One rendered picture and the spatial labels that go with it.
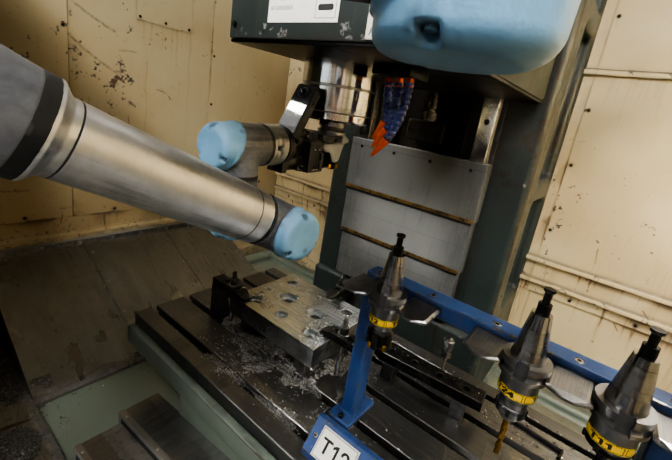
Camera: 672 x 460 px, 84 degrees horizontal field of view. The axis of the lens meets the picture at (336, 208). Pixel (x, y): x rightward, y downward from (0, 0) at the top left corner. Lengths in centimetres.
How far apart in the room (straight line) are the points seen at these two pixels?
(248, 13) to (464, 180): 73
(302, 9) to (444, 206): 74
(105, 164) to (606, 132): 140
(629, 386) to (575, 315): 104
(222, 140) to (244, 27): 27
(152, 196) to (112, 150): 6
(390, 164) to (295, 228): 79
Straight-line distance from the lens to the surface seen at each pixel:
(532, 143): 117
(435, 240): 123
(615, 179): 150
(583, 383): 63
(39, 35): 159
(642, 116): 150
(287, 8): 70
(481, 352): 59
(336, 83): 78
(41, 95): 37
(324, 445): 78
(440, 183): 119
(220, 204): 45
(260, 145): 63
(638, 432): 61
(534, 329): 57
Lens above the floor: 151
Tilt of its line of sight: 15 degrees down
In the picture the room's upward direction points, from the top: 9 degrees clockwise
